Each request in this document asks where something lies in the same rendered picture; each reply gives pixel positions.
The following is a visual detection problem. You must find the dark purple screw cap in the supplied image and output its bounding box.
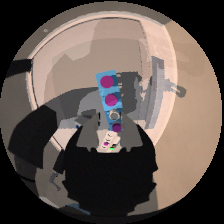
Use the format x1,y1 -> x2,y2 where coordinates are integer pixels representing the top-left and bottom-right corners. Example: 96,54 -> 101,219
112,123 -> 122,132

